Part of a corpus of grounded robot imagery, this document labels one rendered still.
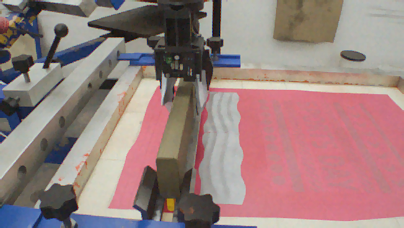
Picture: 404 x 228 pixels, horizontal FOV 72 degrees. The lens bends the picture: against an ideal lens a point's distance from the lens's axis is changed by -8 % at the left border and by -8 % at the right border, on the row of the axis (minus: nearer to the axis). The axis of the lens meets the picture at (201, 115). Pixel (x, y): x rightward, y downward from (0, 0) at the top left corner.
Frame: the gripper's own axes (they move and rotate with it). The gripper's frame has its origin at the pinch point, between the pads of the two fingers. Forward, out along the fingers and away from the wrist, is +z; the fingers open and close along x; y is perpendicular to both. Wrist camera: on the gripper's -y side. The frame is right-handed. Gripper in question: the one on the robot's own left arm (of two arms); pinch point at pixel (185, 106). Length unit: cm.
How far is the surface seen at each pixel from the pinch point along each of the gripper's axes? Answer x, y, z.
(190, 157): 2.2, 12.2, 2.3
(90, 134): -16.8, 6.6, 2.8
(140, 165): -7.0, 10.2, 6.3
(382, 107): 46.5, -13.6, 6.2
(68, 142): -26.3, 0.0, 10.2
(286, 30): 59, -193, 39
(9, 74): -63, -32, 9
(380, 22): 140, -200, 29
